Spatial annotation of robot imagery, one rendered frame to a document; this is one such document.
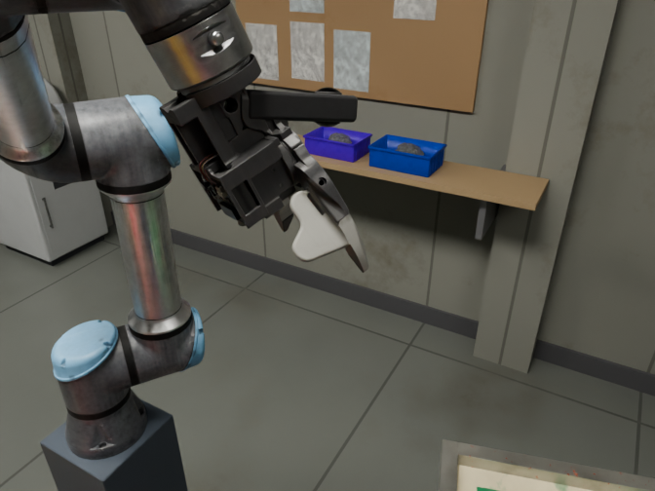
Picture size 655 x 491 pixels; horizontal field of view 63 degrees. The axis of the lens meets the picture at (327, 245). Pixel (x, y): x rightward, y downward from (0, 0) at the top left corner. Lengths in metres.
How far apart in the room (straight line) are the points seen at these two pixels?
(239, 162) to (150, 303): 0.58
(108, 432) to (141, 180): 0.50
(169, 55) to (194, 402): 2.59
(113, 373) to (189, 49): 0.73
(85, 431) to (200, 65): 0.84
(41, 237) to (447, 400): 2.93
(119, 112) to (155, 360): 0.46
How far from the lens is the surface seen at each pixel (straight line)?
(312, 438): 2.70
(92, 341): 1.05
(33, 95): 0.68
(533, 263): 2.82
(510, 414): 2.94
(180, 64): 0.43
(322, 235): 0.46
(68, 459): 1.19
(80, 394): 1.08
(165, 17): 0.42
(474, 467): 1.42
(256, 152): 0.45
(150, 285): 0.97
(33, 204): 4.14
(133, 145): 0.84
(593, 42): 2.48
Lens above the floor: 2.04
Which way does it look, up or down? 29 degrees down
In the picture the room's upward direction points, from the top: straight up
